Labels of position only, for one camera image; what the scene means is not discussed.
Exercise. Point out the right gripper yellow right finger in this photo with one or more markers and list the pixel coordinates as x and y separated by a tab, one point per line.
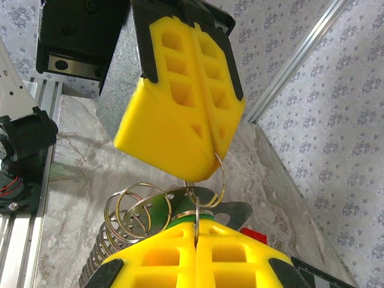
237	261

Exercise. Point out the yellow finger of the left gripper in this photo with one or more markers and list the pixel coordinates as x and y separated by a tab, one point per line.
222	99
162	135

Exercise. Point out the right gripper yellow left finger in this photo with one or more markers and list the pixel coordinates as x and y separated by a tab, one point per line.
156	264

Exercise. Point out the green key tag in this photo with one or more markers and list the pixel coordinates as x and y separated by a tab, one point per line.
177	222

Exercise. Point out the metal key holder with rings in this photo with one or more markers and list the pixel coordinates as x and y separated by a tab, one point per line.
180	204

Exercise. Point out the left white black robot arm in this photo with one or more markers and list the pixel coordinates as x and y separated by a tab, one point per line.
21	135

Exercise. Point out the red plastic block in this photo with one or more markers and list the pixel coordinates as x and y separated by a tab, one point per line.
253	235

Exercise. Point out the folded black grey chessboard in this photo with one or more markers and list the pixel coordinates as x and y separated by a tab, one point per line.
315	274

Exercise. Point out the aluminium corner post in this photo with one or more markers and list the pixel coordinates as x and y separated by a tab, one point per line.
300	57

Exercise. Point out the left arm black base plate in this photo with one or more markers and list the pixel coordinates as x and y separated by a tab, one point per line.
27	198

